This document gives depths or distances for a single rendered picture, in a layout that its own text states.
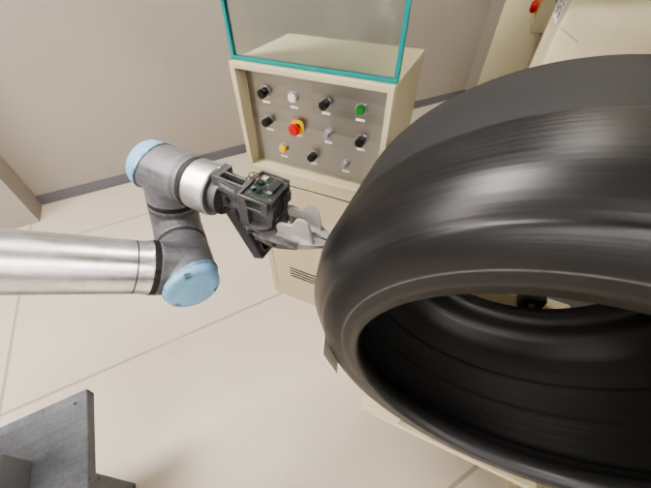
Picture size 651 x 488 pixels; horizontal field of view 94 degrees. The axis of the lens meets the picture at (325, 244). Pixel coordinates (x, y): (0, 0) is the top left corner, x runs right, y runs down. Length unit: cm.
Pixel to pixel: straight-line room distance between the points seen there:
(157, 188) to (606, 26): 69
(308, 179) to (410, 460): 125
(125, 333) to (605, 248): 204
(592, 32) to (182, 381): 182
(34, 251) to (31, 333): 190
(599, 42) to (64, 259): 77
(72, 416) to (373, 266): 107
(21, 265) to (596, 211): 57
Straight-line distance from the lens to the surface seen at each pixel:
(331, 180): 119
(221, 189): 52
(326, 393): 165
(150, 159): 60
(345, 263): 34
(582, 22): 61
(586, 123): 30
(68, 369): 214
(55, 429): 125
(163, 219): 64
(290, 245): 49
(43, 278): 53
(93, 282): 53
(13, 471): 119
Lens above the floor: 157
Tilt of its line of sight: 46 degrees down
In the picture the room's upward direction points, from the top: straight up
